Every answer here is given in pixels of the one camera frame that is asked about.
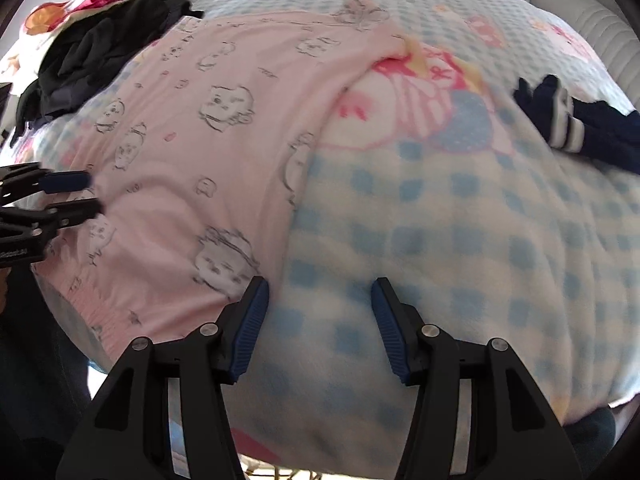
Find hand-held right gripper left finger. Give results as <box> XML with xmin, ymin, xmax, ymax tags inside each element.
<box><xmin>55</xmin><ymin>276</ymin><xmax>270</xmax><ymax>480</ymax></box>

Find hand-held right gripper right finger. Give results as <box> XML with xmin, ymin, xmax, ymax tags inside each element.
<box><xmin>371</xmin><ymin>277</ymin><xmax>583</xmax><ymax>480</ymax></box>

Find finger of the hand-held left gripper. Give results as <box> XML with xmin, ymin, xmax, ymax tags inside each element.
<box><xmin>0</xmin><ymin>162</ymin><xmax>94</xmax><ymax>209</ymax></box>
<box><xmin>0</xmin><ymin>198</ymin><xmax>104</xmax><ymax>236</ymax></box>

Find pink printed pants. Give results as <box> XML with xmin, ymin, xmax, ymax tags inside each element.
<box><xmin>31</xmin><ymin>10</ymin><xmax>416</xmax><ymax>376</ymax></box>

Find blue checked printed blanket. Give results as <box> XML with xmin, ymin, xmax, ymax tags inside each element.
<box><xmin>0</xmin><ymin>0</ymin><xmax>640</xmax><ymax>476</ymax></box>

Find person's dark jeans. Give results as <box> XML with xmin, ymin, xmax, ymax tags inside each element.
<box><xmin>0</xmin><ymin>260</ymin><xmax>621</xmax><ymax>480</ymax></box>

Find black garment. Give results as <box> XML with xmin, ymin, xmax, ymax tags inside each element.
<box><xmin>10</xmin><ymin>0</ymin><xmax>203</xmax><ymax>148</ymax></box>

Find red and pink cloth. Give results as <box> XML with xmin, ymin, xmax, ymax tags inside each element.
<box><xmin>22</xmin><ymin>0</ymin><xmax>123</xmax><ymax>36</ymax></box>

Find navy white-striped garment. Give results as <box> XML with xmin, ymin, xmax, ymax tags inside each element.
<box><xmin>512</xmin><ymin>74</ymin><xmax>640</xmax><ymax>173</ymax></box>

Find beige padded headboard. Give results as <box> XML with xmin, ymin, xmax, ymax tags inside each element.
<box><xmin>530</xmin><ymin>0</ymin><xmax>640</xmax><ymax>111</ymax></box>

